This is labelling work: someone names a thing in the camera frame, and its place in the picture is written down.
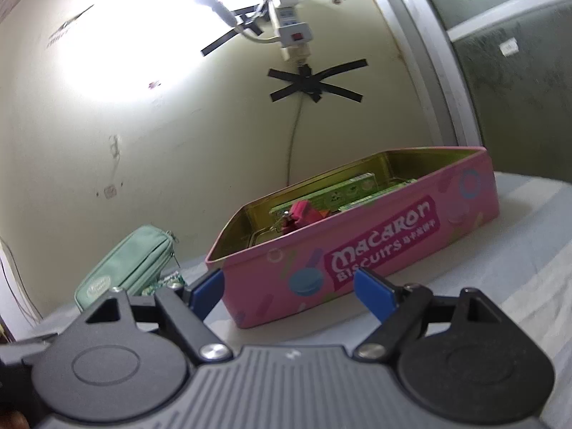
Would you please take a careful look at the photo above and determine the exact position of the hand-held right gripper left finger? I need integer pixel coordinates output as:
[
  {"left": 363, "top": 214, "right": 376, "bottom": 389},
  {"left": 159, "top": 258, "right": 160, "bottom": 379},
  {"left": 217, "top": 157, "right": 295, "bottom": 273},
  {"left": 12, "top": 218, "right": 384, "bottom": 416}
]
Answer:
[{"left": 67, "top": 269, "right": 225, "bottom": 364}]

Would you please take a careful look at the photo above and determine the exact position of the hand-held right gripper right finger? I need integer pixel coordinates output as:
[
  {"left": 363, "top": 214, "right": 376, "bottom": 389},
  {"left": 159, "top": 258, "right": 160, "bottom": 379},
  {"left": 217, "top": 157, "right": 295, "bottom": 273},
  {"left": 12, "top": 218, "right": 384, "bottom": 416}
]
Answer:
[{"left": 353, "top": 269, "right": 508, "bottom": 364}]

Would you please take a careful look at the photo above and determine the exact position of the green patterned packet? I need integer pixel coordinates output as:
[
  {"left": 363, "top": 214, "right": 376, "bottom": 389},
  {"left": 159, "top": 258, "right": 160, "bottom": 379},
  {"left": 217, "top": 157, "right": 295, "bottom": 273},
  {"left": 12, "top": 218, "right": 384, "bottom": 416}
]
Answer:
[{"left": 143, "top": 272, "right": 187, "bottom": 298}]

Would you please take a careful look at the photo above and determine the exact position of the mint green zipper pouch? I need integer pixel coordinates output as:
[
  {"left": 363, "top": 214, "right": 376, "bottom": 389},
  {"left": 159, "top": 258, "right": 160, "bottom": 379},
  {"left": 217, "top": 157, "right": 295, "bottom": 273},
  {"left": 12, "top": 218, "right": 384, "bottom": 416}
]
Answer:
[{"left": 74, "top": 226, "right": 179, "bottom": 314}]

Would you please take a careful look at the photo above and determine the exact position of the green box with white picture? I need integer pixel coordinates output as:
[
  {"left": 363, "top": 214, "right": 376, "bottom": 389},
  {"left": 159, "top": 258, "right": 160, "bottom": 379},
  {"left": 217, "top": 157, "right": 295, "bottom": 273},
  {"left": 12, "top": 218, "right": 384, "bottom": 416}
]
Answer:
[{"left": 340, "top": 179, "right": 418, "bottom": 212}]

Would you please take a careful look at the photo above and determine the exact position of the magenta coin purse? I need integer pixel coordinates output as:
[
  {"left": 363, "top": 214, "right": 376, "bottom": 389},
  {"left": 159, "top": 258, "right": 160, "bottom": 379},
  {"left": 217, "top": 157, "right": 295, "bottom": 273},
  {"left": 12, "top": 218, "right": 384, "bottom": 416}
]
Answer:
[{"left": 279, "top": 200, "right": 329, "bottom": 235}]

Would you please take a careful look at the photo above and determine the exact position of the green toothpaste box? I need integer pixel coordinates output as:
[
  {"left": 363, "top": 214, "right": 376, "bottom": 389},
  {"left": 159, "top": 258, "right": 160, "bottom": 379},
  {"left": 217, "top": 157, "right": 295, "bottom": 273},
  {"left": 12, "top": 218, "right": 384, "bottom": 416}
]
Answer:
[{"left": 270, "top": 172, "right": 376, "bottom": 215}]

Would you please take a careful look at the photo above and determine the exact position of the pink biscuit tin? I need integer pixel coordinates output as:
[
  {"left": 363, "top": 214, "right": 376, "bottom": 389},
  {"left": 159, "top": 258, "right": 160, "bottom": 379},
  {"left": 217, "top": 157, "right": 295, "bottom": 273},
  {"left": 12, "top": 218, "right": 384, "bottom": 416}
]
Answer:
[{"left": 206, "top": 145, "right": 500, "bottom": 330}]

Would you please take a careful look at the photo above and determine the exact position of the striped bed sheet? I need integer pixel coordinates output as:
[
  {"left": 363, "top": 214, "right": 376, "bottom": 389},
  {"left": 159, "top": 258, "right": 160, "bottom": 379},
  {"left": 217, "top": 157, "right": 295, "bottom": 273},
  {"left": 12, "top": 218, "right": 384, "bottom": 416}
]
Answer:
[{"left": 36, "top": 171, "right": 572, "bottom": 429}]

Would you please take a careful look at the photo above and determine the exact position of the black tape cross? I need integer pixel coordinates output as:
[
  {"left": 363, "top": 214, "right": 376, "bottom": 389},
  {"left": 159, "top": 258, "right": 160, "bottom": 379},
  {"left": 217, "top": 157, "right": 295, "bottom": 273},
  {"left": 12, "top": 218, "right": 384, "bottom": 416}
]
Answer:
[
  {"left": 200, "top": 2, "right": 269, "bottom": 57},
  {"left": 268, "top": 59, "right": 368, "bottom": 103}
]

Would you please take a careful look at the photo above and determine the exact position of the aluminium framed window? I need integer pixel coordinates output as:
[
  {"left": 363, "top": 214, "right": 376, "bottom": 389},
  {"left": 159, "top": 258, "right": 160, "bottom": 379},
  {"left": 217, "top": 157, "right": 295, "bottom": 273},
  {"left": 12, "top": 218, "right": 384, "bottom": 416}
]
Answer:
[{"left": 375, "top": 0, "right": 572, "bottom": 184}]

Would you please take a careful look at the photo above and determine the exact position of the white power strip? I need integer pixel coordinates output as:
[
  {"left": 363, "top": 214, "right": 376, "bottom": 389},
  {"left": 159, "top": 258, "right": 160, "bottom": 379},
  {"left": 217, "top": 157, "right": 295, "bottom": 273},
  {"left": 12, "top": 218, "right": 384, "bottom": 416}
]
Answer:
[{"left": 268, "top": 0, "right": 316, "bottom": 61}]

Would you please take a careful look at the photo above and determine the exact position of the thin wall cable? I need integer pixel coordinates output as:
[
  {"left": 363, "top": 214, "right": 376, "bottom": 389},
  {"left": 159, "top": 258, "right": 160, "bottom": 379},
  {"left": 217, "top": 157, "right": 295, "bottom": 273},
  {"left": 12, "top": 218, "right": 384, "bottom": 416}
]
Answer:
[{"left": 285, "top": 94, "right": 305, "bottom": 186}]

